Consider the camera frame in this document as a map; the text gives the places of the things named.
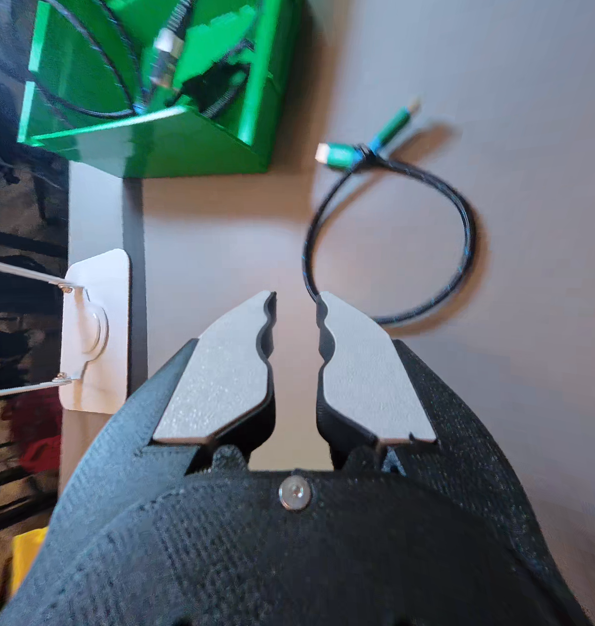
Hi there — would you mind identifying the red chair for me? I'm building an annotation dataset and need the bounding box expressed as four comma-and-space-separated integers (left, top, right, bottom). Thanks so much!
4, 392, 63, 470

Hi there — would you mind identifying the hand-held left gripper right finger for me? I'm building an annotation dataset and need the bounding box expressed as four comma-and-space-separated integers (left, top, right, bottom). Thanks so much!
315, 291, 439, 451

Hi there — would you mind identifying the black HDMI cable green plug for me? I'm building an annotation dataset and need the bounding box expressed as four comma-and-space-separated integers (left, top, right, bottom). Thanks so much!
303, 96, 476, 328

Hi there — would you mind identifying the yellow plastic bin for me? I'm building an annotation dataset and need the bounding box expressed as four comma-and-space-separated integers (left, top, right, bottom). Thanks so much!
11, 527, 50, 595

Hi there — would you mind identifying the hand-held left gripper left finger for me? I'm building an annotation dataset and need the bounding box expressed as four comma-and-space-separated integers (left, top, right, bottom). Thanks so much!
153, 291, 277, 451

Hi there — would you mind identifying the green plastic bin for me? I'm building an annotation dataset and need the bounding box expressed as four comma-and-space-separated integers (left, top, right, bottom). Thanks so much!
17, 0, 303, 179

